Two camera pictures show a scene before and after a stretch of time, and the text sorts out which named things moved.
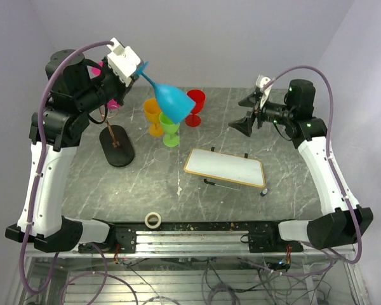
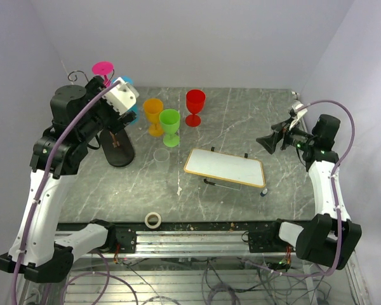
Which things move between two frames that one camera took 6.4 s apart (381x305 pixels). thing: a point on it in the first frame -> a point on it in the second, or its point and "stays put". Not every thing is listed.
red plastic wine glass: (199, 98) stays put
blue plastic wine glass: (173, 103) -> (129, 80)
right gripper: (254, 101) -> (269, 142)
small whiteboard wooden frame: (232, 168) stays put
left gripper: (124, 89) -> (117, 121)
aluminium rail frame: (195, 244) stays put
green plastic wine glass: (171, 139) stays put
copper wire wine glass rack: (116, 145) stays put
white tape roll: (152, 226) stays put
